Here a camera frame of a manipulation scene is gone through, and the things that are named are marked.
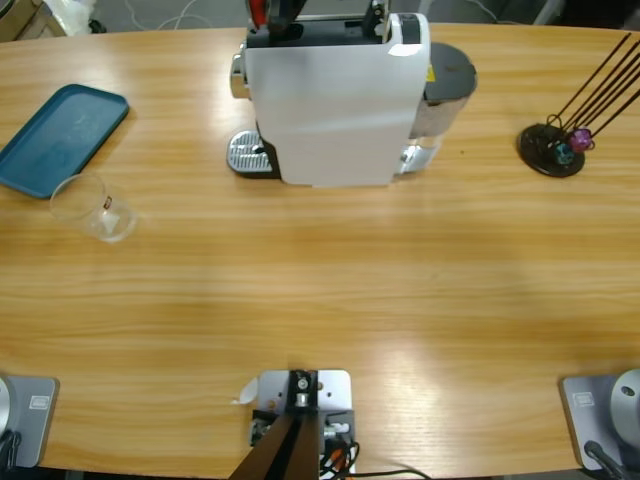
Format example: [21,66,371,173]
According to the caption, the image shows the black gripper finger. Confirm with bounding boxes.
[266,0,308,39]

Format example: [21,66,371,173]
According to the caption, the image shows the red coffee capsule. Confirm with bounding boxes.
[247,0,268,30]

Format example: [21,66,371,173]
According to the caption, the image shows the grey coffee machine lever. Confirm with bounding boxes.
[364,0,392,29]

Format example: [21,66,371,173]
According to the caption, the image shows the clear drinking glass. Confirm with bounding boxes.
[48,173,139,245]

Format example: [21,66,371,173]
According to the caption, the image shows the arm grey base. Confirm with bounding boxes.
[558,368,640,472]
[0,375,60,469]

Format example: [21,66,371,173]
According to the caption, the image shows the white capsule coffee machine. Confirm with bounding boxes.
[228,12,479,190]

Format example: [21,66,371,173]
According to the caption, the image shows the clear water tank black lid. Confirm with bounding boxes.
[399,42,479,176]

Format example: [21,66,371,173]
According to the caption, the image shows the white plastic bag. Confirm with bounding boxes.
[42,0,99,37]

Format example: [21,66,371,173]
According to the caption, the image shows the blue rectangular plastic tray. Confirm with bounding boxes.
[0,83,130,201]

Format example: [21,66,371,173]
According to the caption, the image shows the brown cardboard box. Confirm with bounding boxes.
[0,0,45,42]

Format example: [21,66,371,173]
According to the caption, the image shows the black capsule holder with rods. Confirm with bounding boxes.
[517,33,640,178]

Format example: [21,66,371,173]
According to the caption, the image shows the white plastic stool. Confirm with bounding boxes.
[533,0,640,26]

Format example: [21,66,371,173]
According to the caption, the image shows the white paper tab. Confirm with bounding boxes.
[229,377,260,406]

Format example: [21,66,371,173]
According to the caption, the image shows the white floor cable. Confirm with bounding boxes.
[124,0,237,32]

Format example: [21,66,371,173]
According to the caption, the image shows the white block with dark post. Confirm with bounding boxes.
[232,368,357,480]

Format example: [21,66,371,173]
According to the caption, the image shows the orange and black cable bunch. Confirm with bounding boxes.
[319,439,361,476]

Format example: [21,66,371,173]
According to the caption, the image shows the thin black cable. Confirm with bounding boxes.
[349,467,432,480]

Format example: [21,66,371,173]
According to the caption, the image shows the black base cable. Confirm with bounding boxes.
[0,430,23,469]
[583,440,627,480]

